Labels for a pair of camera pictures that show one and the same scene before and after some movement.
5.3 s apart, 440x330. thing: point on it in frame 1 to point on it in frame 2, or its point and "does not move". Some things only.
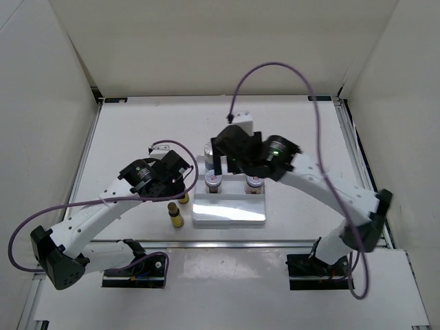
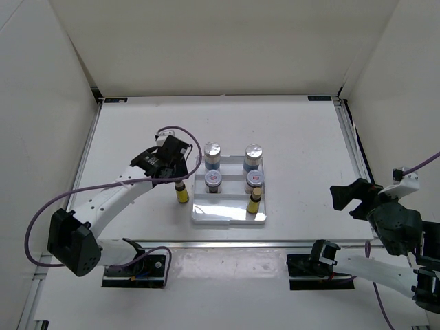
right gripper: (232, 168) to (359, 189)
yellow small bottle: (177, 219) to (253, 205)
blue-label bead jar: (208, 156) does not move
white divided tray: (233, 205) does not move
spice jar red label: (212, 182) does not move
